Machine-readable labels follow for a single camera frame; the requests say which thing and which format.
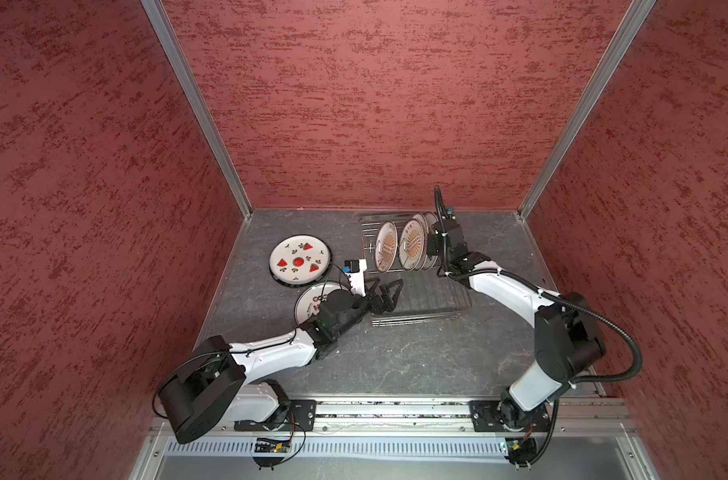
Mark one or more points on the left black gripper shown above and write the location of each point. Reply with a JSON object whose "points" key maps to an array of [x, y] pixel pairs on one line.
{"points": [[381, 307]]}

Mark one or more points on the watermelon pattern plate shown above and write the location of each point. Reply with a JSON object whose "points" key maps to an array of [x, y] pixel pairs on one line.
{"points": [[299, 259]]}

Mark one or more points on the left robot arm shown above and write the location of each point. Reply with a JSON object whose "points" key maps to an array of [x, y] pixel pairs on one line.
{"points": [[222, 380]]}

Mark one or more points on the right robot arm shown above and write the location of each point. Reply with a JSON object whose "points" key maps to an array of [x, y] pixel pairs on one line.
{"points": [[567, 341]]}

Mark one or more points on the sunburst green rim plate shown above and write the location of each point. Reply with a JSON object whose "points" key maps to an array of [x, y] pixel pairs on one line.
{"points": [[412, 246]]}

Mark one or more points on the small sunburst plate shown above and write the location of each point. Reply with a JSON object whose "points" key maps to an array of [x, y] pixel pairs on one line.
{"points": [[386, 247]]}

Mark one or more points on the right corner aluminium profile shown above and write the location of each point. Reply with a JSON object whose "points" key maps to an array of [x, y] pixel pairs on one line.
{"points": [[627, 30]]}

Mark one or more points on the corner aluminium profile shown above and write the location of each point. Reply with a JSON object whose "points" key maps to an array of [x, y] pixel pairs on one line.
{"points": [[627, 30], [165, 33]]}

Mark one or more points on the left corner aluminium profile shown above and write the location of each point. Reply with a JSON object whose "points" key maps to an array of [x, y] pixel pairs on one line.
{"points": [[165, 33]]}

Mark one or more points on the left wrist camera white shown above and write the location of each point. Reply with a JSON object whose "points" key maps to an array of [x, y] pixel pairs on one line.
{"points": [[355, 270]]}

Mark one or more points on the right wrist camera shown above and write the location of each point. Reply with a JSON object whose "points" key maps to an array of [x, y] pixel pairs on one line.
{"points": [[448, 213]]}

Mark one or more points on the metal wire dish rack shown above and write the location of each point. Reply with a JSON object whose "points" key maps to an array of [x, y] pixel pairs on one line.
{"points": [[425, 297]]}

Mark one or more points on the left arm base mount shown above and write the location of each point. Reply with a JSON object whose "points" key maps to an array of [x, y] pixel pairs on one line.
{"points": [[296, 415]]}

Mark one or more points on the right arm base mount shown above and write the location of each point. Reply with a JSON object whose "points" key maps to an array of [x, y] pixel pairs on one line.
{"points": [[490, 416]]}

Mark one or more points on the white slotted cable duct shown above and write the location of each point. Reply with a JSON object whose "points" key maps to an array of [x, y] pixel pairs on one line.
{"points": [[463, 449]]}

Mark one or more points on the aluminium front rail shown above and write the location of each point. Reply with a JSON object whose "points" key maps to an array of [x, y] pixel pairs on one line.
{"points": [[423, 416]]}

